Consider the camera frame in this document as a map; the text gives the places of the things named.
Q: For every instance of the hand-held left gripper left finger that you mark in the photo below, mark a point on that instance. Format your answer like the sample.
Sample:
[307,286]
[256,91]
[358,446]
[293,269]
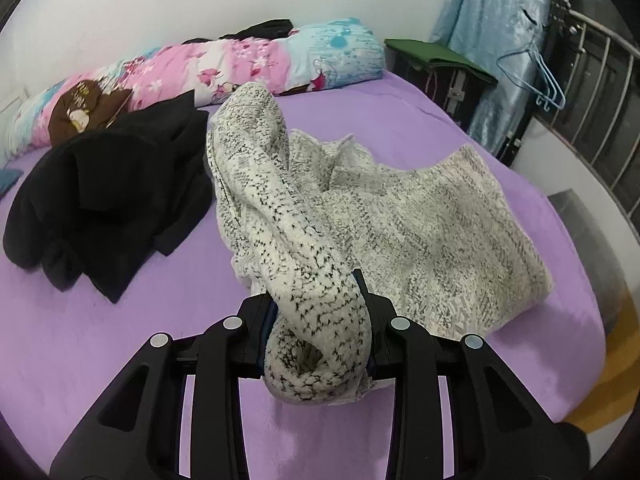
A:
[257,330]

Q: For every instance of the pink blue floral pillow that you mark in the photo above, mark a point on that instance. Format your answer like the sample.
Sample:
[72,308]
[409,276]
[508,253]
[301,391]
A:
[240,60]

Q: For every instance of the black garment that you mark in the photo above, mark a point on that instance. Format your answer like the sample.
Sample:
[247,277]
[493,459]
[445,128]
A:
[115,195]

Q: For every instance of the grey speckled knit sweater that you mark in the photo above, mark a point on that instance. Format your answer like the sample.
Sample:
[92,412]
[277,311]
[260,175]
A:
[425,240]

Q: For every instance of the purple bed sheet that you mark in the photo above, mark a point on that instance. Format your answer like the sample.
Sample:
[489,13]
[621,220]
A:
[100,360]

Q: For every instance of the brown plush toy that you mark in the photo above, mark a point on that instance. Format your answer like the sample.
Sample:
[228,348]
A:
[75,105]

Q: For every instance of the small blue cloth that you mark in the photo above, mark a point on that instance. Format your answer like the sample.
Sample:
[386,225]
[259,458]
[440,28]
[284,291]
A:
[9,182]

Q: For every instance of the light blue shiny cloth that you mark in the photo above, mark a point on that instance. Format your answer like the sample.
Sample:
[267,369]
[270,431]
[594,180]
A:
[495,10]

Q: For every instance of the black cloth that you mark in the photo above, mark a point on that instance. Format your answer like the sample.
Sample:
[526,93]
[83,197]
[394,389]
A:
[265,29]

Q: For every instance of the metal railing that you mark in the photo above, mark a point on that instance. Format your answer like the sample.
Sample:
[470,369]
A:
[605,60]

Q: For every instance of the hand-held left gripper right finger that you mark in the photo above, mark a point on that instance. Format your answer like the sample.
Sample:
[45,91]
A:
[380,320]

